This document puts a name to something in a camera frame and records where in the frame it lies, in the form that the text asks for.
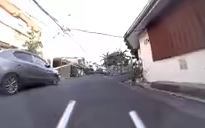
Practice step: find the group of trees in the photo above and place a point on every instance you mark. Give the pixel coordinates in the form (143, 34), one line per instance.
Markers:
(116, 60)

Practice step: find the grey asphalt road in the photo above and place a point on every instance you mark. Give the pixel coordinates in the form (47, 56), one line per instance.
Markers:
(100, 96)

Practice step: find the building with fence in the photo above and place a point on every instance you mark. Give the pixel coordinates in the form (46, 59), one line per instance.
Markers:
(69, 66)

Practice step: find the robot's own part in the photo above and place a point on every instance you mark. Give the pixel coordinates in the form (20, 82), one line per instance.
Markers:
(136, 119)
(66, 114)

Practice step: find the tree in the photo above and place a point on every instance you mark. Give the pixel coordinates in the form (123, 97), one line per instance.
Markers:
(34, 41)

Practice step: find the concrete kerb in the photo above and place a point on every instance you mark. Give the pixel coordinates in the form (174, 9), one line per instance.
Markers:
(180, 90)

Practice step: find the grey car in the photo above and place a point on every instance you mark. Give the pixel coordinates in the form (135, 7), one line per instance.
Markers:
(20, 68)

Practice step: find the pale multi-storey building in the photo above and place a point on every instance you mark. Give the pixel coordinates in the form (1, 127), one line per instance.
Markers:
(13, 26)

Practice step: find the white building with brown wall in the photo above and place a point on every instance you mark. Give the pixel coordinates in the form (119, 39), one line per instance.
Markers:
(180, 43)

